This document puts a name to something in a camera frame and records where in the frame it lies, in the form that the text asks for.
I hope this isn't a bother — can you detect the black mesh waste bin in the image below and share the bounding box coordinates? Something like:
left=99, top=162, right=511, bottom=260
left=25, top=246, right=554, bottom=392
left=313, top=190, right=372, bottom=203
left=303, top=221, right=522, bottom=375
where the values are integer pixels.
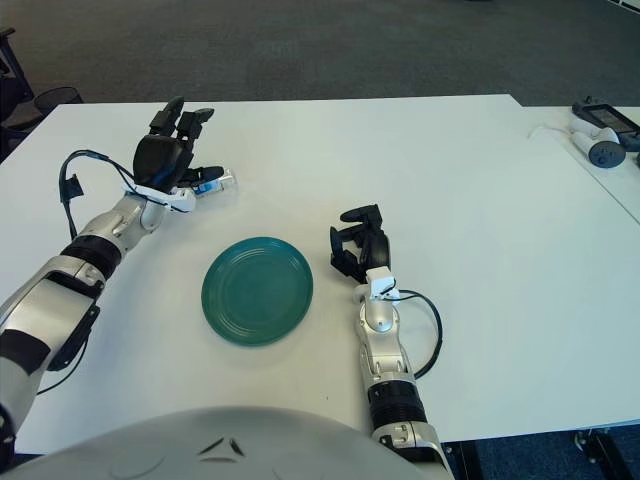
left=33, top=86, right=84, bottom=119

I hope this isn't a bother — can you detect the grey robot torso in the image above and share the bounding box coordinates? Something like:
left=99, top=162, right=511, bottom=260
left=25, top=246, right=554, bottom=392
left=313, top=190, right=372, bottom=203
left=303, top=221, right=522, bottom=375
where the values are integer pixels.
left=0, top=405, right=446, bottom=480

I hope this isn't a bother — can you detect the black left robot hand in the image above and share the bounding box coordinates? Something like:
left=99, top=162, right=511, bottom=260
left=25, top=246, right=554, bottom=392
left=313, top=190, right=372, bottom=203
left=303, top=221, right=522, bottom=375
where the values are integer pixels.
left=132, top=96, right=226, bottom=194

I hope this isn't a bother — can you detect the black table leg frame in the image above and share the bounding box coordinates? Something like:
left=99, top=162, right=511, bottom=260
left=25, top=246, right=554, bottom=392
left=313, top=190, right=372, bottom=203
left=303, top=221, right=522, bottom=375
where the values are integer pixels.
left=574, top=430, right=640, bottom=480
left=447, top=442, right=484, bottom=480

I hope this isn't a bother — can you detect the black handheld screen controller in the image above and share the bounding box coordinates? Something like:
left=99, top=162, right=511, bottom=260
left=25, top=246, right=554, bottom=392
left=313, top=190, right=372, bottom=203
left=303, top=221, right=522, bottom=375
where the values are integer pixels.
left=572, top=97, right=640, bottom=149

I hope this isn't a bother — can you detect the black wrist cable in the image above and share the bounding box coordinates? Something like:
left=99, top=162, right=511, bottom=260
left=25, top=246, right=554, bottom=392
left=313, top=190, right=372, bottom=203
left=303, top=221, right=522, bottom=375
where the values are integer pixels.
left=394, top=289, right=444, bottom=379
left=58, top=148, right=151, bottom=241

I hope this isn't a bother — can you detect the black office chair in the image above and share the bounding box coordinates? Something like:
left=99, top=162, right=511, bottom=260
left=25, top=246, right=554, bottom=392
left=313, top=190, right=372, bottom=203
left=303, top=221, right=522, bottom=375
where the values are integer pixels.
left=0, top=27, right=44, bottom=161

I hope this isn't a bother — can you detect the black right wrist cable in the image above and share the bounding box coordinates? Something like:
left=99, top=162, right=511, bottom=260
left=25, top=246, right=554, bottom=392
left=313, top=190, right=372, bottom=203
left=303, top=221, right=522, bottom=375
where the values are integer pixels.
left=394, top=289, right=444, bottom=379

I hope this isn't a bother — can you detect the clear plastic water bottle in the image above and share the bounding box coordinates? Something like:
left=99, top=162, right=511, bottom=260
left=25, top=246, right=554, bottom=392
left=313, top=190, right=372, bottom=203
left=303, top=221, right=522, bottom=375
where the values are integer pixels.
left=194, top=168, right=240, bottom=197

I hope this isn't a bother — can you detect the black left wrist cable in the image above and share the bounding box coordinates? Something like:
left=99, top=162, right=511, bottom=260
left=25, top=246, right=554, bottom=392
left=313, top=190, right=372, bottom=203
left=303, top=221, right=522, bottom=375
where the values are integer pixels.
left=58, top=148, right=151, bottom=241

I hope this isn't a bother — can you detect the green round plate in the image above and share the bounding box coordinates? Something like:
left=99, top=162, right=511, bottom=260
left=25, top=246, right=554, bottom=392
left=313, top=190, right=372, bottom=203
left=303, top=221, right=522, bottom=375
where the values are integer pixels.
left=201, top=235, right=315, bottom=346

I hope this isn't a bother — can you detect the white grey VR controller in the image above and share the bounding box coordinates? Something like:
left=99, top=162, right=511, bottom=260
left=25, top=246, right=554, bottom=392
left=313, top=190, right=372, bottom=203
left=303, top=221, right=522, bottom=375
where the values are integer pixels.
left=569, top=117, right=626, bottom=171

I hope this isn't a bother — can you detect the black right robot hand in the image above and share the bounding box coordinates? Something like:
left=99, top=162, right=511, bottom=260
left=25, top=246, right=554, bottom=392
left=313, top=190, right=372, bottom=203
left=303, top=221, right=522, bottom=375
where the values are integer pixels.
left=328, top=202, right=392, bottom=286

